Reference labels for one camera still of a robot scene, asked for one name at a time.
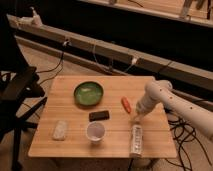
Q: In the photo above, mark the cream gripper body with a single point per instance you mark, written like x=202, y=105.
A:
x=139, y=115

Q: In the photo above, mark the white labelled bottle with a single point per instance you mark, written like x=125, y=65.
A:
x=136, y=141

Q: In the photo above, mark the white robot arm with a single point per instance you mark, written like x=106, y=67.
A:
x=161, y=92

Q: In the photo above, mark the orange carrot toy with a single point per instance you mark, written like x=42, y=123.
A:
x=126, y=105

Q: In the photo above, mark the black rectangular block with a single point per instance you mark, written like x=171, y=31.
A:
x=100, y=115

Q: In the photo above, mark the white paper cup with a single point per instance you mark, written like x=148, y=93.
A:
x=95, y=132

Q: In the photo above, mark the green bowl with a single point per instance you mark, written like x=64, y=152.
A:
x=88, y=93

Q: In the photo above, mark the wooden table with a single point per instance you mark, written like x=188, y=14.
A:
x=61, y=106

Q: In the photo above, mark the white sponge block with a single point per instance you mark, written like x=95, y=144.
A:
x=60, y=131

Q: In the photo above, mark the black chair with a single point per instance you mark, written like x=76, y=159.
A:
x=18, y=81

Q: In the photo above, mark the white connector on rail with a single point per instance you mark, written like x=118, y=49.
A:
x=134, y=61

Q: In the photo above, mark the grey metal rail beam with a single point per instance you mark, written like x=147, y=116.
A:
x=166, y=49

